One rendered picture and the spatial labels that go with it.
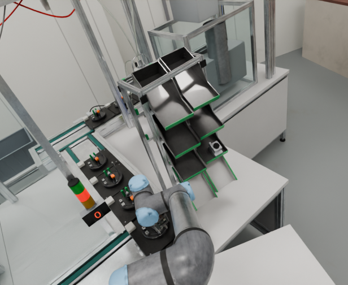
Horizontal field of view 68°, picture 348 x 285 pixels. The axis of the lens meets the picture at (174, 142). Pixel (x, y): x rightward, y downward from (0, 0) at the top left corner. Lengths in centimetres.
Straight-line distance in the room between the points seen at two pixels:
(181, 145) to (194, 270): 68
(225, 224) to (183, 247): 89
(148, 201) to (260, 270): 65
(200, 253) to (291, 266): 82
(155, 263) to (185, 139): 69
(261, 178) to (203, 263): 111
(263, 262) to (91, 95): 351
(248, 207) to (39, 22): 338
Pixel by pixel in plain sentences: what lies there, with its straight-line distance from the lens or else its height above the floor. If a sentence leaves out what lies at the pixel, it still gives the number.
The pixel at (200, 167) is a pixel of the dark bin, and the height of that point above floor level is 120.
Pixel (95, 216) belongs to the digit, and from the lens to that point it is 129.
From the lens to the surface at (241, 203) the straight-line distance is 153.
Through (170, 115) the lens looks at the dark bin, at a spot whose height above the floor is 153.
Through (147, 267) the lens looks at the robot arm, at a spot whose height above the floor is 159.
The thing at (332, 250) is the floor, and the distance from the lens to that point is 242.
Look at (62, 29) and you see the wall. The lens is 397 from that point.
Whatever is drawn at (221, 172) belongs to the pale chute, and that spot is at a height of 104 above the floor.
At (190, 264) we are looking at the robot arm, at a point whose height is 159.
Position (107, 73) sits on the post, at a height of 139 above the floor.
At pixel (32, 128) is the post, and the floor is 169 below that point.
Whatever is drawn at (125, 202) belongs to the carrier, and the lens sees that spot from 156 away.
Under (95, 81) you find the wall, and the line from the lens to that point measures 417.
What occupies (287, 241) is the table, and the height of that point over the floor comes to 86.
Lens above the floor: 210
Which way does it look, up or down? 38 degrees down
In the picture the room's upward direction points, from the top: 18 degrees counter-clockwise
